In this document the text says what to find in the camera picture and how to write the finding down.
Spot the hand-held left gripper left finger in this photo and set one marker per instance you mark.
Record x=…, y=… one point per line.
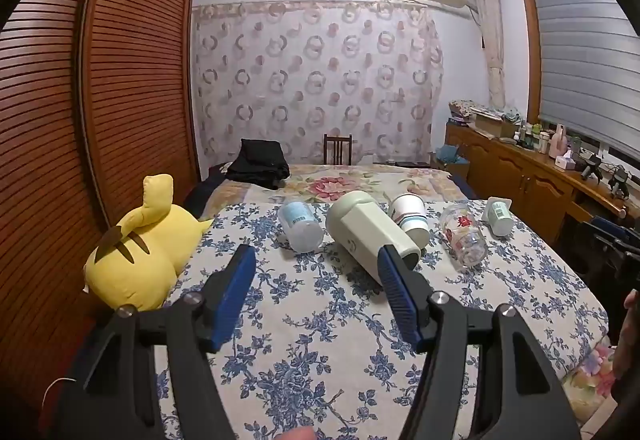
x=234, y=292

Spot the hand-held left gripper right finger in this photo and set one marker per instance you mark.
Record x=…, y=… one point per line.
x=400, y=297

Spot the pale green thermos cup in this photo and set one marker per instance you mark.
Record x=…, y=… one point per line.
x=360, y=225

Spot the white striped paper cup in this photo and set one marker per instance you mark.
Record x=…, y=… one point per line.
x=407, y=212

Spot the clear glass cup red print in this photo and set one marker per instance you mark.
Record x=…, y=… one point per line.
x=465, y=236

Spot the small white cup green label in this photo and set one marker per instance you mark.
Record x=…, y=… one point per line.
x=498, y=216

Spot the person's right hand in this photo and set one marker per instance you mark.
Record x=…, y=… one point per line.
x=632, y=302

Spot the person's left hand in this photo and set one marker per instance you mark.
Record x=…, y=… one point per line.
x=297, y=435

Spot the black desk gadget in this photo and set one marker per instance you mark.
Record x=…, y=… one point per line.
x=590, y=168
x=619, y=181

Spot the blue floral blanket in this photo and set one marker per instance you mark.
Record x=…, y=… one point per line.
x=320, y=320

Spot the white tissue box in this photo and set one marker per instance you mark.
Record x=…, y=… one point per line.
x=565, y=162

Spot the yellow plush toy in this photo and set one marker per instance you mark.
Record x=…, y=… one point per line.
x=145, y=250

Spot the pink bottle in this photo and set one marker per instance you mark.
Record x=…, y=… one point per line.
x=557, y=143

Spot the long wooden cabinet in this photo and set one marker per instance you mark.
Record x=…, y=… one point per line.
x=510, y=175

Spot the black folded clothing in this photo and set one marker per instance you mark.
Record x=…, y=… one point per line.
x=260, y=160

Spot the floral bedsheet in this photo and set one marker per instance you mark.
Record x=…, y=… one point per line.
x=325, y=185

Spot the teal cloth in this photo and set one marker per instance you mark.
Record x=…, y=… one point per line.
x=450, y=154

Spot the dark wooden chair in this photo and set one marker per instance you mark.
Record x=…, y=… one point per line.
x=327, y=151

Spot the pile of patterned boxes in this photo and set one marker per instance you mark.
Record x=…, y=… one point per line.
x=482, y=118

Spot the grey window blind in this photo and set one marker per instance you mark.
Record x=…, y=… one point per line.
x=585, y=50

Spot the tied beige curtain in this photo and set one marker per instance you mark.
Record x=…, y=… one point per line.
x=492, y=35

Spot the slatted wooden wardrobe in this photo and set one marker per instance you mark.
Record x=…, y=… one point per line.
x=135, y=70

